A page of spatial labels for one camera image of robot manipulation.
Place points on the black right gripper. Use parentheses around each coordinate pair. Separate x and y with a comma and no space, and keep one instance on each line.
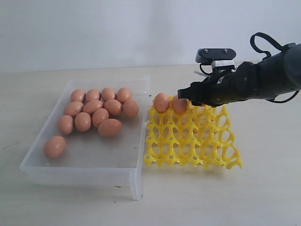
(213,91)

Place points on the brown egg slot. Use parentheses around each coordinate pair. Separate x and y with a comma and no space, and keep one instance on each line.
(179,105)
(109,127)
(161,102)

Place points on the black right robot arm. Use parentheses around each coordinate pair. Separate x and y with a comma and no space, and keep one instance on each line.
(267,79)

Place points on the yellow plastic egg tray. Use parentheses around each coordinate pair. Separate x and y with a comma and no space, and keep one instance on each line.
(200,136)

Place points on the brown egg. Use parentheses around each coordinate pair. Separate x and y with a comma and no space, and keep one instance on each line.
(91,106)
(82,122)
(65,124)
(99,115)
(73,108)
(130,108)
(93,94)
(124,94)
(113,106)
(108,94)
(78,95)

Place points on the clear plastic tray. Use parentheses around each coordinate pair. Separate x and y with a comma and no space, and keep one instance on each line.
(90,159)

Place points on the brown egg lone front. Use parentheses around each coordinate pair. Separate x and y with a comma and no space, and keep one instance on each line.
(54,147)

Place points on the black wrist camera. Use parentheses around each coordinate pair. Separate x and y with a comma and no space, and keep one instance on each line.
(207,55)

